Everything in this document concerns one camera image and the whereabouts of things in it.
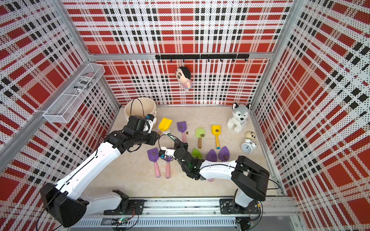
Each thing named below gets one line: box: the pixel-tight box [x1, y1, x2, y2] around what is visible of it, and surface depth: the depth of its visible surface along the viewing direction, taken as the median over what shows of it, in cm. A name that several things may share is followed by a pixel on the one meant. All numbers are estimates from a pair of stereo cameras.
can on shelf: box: [73, 76, 94, 92], surface depth 78 cm
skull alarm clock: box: [241, 131, 257, 154], surface depth 92 cm
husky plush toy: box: [226, 102, 252, 133], surface depth 95 cm
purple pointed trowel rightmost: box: [218, 145, 230, 162], surface depth 95 cm
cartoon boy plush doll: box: [175, 66, 193, 90], surface depth 93 cm
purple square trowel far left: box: [146, 147, 161, 179], surface depth 93 cm
